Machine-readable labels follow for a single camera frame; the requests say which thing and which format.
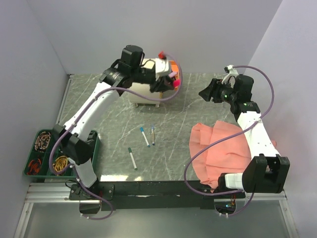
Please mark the grey cloth bundle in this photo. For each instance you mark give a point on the grey cloth bundle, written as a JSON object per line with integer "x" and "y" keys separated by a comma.
{"x": 91, "y": 140}

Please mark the light blue acrylic marker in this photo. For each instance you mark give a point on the light blue acrylic marker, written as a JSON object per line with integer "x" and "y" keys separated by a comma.
{"x": 144, "y": 136}

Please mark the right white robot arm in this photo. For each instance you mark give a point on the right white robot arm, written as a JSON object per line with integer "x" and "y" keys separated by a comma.
{"x": 267, "y": 170}

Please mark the black base bar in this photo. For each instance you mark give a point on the black base bar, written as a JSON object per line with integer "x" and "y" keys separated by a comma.
{"x": 147, "y": 195}

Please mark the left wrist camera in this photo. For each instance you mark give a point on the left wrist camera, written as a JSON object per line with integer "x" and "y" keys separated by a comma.
{"x": 162, "y": 65}

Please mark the pink cap black highlighter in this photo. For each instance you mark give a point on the pink cap black highlighter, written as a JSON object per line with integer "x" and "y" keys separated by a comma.
{"x": 176, "y": 83}

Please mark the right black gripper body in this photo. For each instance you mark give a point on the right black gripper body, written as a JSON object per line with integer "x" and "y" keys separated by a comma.
{"x": 226, "y": 93}

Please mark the cream round drawer cabinet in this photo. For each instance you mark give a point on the cream round drawer cabinet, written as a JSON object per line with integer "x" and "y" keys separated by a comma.
{"x": 144, "y": 96}

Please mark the salmon pink cloth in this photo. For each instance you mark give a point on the salmon pink cloth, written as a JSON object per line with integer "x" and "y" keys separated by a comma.
{"x": 226, "y": 149}

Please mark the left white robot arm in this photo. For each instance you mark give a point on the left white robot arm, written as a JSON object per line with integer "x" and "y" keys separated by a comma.
{"x": 71, "y": 137}

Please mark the green cap silver marker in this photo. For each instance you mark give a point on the green cap silver marker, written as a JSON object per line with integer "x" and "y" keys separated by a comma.
{"x": 132, "y": 158}

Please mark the green compartment tray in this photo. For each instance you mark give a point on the green compartment tray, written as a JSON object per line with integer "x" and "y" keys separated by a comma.
{"x": 37, "y": 165}

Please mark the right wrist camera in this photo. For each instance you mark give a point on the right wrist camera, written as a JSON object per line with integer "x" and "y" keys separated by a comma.
{"x": 231, "y": 73}

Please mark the aluminium rail frame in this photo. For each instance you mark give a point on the aluminium rail frame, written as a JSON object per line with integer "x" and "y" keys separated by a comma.
{"x": 58, "y": 192}

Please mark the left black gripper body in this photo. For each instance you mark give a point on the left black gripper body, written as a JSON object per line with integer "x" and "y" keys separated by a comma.
{"x": 144, "y": 75}

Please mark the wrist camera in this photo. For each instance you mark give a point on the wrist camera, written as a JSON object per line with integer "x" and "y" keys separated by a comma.
{"x": 162, "y": 65}
{"x": 231, "y": 73}

